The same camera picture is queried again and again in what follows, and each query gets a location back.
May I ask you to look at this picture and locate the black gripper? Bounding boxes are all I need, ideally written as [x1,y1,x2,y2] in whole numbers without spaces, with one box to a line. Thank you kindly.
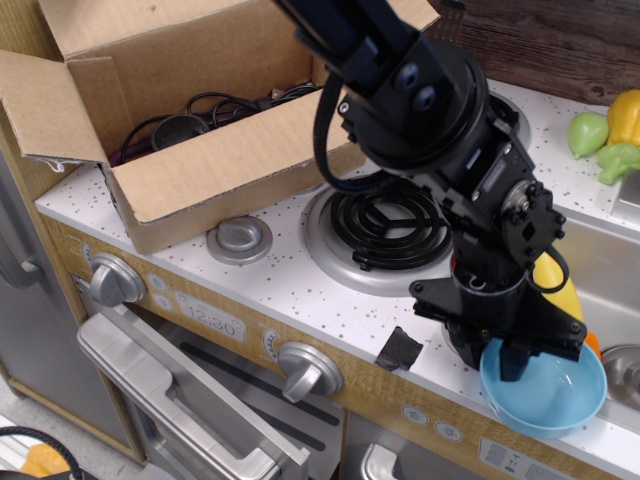
[409,274,587,382]

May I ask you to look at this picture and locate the light blue plastic bowl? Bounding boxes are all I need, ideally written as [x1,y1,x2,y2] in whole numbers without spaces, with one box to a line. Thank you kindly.
[479,339,607,439]

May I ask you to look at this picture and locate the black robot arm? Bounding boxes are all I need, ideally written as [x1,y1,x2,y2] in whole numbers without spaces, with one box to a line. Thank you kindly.
[281,1,587,381]

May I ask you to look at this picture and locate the black tape piece front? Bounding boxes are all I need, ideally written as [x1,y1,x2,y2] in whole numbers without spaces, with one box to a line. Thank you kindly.
[374,327,423,372]

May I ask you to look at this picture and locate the yellow toy corn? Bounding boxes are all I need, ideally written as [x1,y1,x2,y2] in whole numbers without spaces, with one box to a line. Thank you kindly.
[533,253,584,322]

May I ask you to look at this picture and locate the orange toy carrot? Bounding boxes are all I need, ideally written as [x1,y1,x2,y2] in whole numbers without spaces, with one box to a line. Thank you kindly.
[584,330,602,360]

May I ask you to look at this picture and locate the silver metal sink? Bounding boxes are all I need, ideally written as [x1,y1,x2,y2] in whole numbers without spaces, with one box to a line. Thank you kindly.
[440,199,640,421]

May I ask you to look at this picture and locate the front black stove burner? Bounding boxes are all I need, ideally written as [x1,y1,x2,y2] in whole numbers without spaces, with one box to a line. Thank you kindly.
[304,179,453,297]

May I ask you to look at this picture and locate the black stove burner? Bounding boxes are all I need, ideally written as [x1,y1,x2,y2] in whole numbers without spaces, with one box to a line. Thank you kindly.
[490,92,532,149]
[304,179,453,297]

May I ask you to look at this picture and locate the right silver oven knob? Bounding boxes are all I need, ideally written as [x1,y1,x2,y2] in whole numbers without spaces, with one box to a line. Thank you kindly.
[278,341,344,403]

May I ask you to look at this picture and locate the silver oven knob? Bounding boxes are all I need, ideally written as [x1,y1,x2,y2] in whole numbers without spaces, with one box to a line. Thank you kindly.
[90,252,147,308]
[278,341,344,403]

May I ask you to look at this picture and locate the green toy broccoli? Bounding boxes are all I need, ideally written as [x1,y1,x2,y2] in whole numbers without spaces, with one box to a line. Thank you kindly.
[596,142,639,185]

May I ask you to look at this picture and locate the green toy pear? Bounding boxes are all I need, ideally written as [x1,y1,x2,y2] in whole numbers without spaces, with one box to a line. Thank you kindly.
[566,112,609,159]

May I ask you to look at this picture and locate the rear black stove burner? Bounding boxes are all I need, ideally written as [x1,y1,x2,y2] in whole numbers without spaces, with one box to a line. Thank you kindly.
[490,92,532,149]

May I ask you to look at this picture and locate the silver countertop knob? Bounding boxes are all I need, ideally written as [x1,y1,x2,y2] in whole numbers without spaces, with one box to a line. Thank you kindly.
[206,216,273,266]

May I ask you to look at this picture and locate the yellow toy bell pepper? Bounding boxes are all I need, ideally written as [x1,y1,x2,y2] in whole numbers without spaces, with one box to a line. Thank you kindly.
[607,89,640,146]

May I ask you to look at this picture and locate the oven clock display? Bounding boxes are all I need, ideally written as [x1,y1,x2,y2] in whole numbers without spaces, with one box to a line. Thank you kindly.
[174,291,247,343]

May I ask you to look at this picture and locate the silver oven door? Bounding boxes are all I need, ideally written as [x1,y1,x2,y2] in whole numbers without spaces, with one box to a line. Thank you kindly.
[76,304,346,480]

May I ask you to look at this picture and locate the open cardboard box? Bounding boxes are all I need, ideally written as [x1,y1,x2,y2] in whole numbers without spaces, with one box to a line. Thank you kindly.
[0,0,442,255]

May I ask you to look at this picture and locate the left silver oven knob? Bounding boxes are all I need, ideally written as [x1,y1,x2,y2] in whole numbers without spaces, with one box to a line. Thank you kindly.
[90,252,147,308]

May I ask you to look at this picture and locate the orange object on floor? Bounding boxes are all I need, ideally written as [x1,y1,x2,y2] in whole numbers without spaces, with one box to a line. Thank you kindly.
[19,444,70,478]

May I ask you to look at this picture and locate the grey dishwasher door handle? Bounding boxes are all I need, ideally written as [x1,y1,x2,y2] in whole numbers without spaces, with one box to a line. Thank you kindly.
[359,443,399,480]

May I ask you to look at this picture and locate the black cables in box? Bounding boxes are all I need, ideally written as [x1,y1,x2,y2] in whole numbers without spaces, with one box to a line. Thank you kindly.
[108,83,329,166]

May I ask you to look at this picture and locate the black cable on floor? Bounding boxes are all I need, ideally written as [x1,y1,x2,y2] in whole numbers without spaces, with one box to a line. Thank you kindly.
[0,425,86,479]

